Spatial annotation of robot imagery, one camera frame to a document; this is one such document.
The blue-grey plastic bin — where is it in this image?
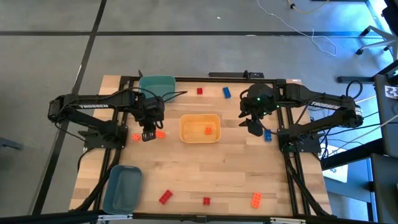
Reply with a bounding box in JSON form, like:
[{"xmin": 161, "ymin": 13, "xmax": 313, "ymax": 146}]
[{"xmin": 102, "ymin": 164, "xmax": 144, "ymax": 215}]

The black aluminium table frame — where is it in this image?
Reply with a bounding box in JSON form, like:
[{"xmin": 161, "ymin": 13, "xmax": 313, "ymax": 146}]
[{"xmin": 73, "ymin": 73, "xmax": 333, "ymax": 222}]

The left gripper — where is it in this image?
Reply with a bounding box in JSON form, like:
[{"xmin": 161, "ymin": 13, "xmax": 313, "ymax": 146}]
[{"xmin": 134, "ymin": 93, "xmax": 165, "ymax": 142}]

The white fiducial tag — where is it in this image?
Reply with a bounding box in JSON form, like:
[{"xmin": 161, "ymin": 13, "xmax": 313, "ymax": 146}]
[{"xmin": 384, "ymin": 85, "xmax": 398, "ymax": 100}]

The yellow plastic bin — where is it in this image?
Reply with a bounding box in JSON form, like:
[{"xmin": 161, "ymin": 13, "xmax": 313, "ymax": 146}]
[{"xmin": 179, "ymin": 113, "xmax": 222, "ymax": 144}]

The long red block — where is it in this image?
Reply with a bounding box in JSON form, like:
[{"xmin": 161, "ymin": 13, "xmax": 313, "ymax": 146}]
[{"xmin": 158, "ymin": 189, "xmax": 174, "ymax": 205}]

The white floor cable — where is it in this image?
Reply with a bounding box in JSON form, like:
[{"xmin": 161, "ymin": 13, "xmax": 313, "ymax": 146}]
[{"xmin": 256, "ymin": 0, "xmax": 338, "ymax": 57}]

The black diagonal beam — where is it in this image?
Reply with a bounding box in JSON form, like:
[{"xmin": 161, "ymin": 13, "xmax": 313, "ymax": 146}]
[{"xmin": 320, "ymin": 138, "xmax": 384, "ymax": 171}]

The yellow cable with black plug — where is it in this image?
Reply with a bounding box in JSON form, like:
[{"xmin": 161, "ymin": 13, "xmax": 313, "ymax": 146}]
[{"xmin": 287, "ymin": 0, "xmax": 330, "ymax": 15}]

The white paper sheet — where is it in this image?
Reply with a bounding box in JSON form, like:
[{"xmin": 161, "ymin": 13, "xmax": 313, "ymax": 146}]
[{"xmin": 323, "ymin": 144, "xmax": 349, "ymax": 184}]

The black mount bar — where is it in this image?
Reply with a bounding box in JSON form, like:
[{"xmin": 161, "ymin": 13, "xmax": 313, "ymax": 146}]
[{"xmin": 208, "ymin": 72, "xmax": 265, "ymax": 79}]

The grey chair leg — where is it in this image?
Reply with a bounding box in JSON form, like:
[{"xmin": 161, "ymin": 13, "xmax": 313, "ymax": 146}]
[{"xmin": 0, "ymin": 136, "xmax": 24, "ymax": 152}]

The silver frame bracket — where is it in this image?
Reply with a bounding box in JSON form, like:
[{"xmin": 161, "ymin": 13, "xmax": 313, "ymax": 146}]
[
  {"xmin": 97, "ymin": 213, "xmax": 134, "ymax": 222},
  {"xmin": 269, "ymin": 217, "xmax": 307, "ymax": 224}
]

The grey cabinet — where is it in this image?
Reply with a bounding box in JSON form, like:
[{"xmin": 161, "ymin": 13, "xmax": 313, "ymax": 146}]
[
  {"xmin": 369, "ymin": 153, "xmax": 398, "ymax": 224},
  {"xmin": 373, "ymin": 58, "xmax": 398, "ymax": 156}
]

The black stand foot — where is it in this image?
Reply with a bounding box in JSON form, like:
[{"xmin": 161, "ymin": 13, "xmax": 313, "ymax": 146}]
[{"xmin": 337, "ymin": 75, "xmax": 376, "ymax": 84}]

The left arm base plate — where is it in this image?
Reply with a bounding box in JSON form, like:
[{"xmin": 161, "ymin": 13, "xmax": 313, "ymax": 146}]
[{"xmin": 83, "ymin": 124, "xmax": 129, "ymax": 150}]

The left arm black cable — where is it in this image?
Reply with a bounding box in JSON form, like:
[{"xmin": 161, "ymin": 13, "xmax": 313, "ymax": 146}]
[{"xmin": 164, "ymin": 90, "xmax": 188, "ymax": 103}]

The teal plastic bin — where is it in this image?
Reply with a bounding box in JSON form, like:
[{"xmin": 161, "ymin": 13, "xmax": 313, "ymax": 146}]
[{"xmin": 138, "ymin": 75, "xmax": 177, "ymax": 103}]

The black crossbeam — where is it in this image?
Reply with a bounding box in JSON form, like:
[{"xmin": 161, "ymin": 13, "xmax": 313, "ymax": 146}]
[{"xmin": 0, "ymin": 210, "xmax": 398, "ymax": 224}]

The office chair with white base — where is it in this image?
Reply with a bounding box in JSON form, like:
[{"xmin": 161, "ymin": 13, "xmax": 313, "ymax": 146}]
[{"xmin": 355, "ymin": 0, "xmax": 398, "ymax": 60}]

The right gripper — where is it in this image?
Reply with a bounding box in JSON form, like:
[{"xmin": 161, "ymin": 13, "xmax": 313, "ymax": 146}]
[{"xmin": 238, "ymin": 82, "xmax": 279, "ymax": 137}]

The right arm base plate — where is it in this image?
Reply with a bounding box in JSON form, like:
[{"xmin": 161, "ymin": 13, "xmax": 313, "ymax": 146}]
[{"xmin": 277, "ymin": 129, "xmax": 322, "ymax": 154}]

